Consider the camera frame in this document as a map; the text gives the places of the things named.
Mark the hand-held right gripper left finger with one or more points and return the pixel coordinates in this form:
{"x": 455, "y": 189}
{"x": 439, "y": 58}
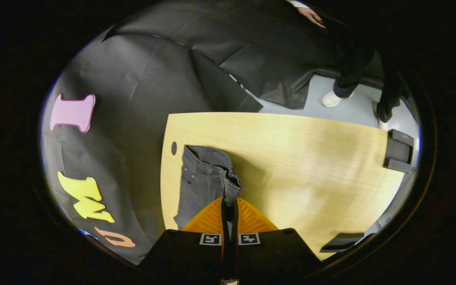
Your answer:
{"x": 184, "y": 253}

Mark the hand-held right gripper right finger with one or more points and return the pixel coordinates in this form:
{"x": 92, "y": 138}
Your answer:
{"x": 271, "y": 253}

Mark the black jeans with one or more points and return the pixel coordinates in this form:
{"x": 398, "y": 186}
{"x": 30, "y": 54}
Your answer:
{"x": 200, "y": 186}

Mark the black table clamp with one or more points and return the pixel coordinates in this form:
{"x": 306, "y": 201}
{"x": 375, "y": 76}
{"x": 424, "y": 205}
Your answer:
{"x": 341, "y": 242}
{"x": 398, "y": 152}

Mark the black table grommet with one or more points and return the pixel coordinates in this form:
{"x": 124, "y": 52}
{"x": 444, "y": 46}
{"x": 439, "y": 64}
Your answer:
{"x": 174, "y": 148}

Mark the black backdrop cloth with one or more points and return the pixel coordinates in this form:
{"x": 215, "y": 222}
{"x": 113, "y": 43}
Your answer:
{"x": 141, "y": 87}

